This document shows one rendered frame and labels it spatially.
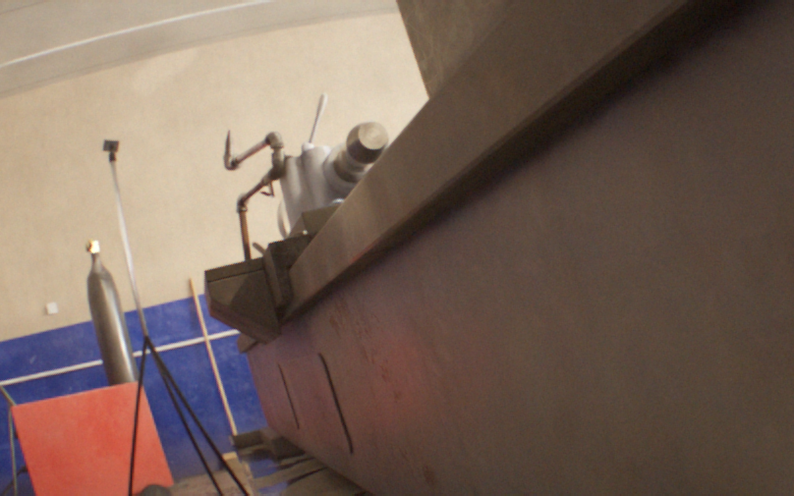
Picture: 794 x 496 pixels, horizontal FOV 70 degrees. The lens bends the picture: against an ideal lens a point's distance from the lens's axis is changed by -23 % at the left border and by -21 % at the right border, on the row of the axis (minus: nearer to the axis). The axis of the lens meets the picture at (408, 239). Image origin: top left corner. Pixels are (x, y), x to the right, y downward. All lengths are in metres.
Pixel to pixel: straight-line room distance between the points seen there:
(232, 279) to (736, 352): 0.94
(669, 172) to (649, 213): 0.03
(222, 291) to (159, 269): 4.19
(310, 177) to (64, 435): 2.49
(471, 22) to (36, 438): 3.48
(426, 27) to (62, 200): 5.14
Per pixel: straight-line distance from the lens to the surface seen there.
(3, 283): 5.56
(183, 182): 5.44
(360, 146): 1.42
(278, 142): 1.65
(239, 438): 2.76
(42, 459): 3.73
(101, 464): 3.77
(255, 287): 1.12
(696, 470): 0.32
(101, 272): 4.01
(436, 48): 0.48
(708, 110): 0.26
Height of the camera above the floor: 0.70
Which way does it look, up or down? 7 degrees up
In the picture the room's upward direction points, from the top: 16 degrees counter-clockwise
